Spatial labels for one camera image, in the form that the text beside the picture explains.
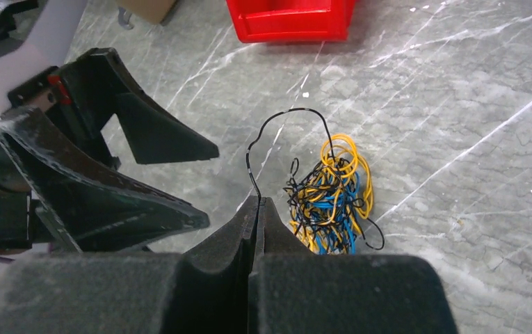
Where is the metal wrench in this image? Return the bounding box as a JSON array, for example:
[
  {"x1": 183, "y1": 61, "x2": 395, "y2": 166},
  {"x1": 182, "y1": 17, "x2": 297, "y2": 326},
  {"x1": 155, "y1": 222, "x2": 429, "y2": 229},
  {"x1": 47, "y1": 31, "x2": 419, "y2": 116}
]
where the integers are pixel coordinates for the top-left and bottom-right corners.
[{"x1": 117, "y1": 7, "x2": 134, "y2": 30}]

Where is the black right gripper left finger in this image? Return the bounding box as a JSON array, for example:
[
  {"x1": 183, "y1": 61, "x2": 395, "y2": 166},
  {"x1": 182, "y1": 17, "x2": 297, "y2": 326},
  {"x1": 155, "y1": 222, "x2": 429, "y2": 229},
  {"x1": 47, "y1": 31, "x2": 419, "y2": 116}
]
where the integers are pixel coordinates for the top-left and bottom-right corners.
[{"x1": 0, "y1": 196, "x2": 259, "y2": 333}]

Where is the black wire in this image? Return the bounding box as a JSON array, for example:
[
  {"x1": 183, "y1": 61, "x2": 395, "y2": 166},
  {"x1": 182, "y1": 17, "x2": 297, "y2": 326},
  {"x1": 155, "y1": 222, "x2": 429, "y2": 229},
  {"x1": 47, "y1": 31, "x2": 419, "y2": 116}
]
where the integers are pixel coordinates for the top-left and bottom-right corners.
[{"x1": 245, "y1": 107, "x2": 385, "y2": 253}]

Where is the yellow wire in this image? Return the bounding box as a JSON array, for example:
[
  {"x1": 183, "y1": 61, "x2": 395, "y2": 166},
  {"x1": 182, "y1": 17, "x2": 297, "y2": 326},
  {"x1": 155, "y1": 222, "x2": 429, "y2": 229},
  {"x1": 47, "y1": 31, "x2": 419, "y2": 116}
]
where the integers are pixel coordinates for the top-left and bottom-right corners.
[{"x1": 289, "y1": 134, "x2": 375, "y2": 255}]

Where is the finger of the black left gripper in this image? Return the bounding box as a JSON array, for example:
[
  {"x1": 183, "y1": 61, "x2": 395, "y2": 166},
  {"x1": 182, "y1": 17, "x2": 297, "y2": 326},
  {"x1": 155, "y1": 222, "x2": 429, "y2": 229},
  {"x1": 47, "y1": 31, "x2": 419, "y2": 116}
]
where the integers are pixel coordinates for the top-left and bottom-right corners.
[{"x1": 58, "y1": 48, "x2": 219, "y2": 164}]

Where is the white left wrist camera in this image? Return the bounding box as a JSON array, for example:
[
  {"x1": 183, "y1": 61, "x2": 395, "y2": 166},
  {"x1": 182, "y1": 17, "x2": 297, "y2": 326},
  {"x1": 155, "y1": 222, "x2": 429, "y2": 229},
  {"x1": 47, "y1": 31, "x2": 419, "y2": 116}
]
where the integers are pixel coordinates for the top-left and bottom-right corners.
[{"x1": 0, "y1": 1, "x2": 87, "y2": 116}]

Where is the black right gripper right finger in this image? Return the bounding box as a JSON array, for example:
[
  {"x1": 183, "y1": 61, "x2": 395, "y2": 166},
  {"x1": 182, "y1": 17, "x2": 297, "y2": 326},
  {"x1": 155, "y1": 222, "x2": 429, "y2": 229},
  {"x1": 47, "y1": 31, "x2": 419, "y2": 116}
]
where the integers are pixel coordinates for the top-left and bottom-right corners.
[{"x1": 248, "y1": 198, "x2": 458, "y2": 333}]

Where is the red plastic bin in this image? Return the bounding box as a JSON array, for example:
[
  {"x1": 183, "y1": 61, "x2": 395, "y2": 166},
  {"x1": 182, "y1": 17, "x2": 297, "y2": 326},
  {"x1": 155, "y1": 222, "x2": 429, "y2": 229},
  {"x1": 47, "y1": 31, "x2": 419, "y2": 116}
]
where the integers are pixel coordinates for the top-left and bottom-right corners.
[{"x1": 226, "y1": 0, "x2": 357, "y2": 43}]

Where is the tan hard toolbox case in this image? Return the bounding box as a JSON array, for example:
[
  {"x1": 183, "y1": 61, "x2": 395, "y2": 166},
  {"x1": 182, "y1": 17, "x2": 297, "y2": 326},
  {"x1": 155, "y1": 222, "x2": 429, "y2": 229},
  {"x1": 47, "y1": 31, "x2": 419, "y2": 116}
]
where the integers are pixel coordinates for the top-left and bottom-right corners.
[{"x1": 115, "y1": 0, "x2": 177, "y2": 24}]

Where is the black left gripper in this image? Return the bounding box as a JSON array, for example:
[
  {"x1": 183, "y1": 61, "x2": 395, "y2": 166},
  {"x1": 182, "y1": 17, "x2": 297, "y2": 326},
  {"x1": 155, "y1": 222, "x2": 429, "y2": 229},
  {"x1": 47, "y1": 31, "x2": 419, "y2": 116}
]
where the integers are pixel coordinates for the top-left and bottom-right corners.
[{"x1": 0, "y1": 66, "x2": 211, "y2": 257}]

